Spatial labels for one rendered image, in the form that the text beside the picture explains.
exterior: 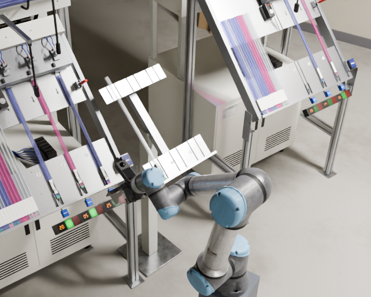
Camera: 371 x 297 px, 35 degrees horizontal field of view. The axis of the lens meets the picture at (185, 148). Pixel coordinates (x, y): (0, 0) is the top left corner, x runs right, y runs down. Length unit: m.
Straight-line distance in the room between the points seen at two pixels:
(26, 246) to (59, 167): 0.61
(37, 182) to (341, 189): 1.98
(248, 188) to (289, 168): 1.99
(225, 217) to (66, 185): 0.87
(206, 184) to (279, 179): 1.66
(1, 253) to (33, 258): 0.20
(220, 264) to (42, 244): 1.18
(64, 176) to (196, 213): 1.16
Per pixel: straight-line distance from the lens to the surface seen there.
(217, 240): 1.97
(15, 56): 2.51
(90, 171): 2.51
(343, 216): 3.56
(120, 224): 2.93
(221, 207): 1.82
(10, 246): 2.91
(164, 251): 3.21
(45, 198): 2.44
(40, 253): 3.04
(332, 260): 3.31
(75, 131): 2.96
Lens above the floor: 2.39
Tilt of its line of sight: 38 degrees down
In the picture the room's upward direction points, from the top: 2 degrees clockwise
